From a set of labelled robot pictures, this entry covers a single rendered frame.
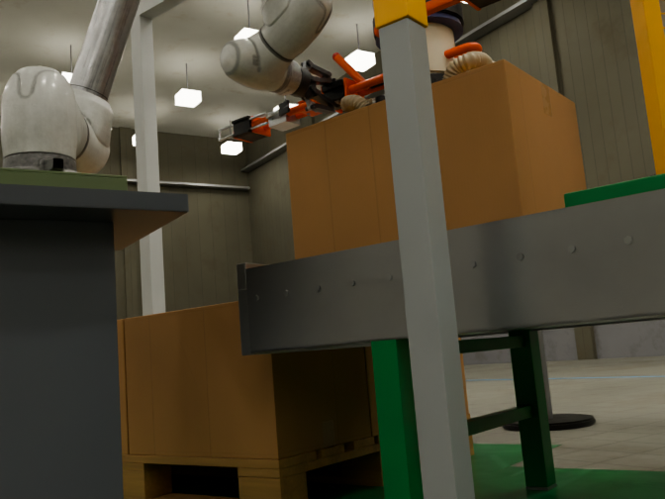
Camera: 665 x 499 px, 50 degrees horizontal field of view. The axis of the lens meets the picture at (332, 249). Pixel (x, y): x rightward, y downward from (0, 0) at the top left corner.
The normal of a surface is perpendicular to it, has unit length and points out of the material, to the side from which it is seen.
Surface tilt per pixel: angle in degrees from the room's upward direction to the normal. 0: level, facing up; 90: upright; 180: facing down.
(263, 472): 90
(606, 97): 90
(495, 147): 90
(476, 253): 90
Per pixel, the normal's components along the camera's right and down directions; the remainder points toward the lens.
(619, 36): -0.84, -0.01
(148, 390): -0.61, -0.07
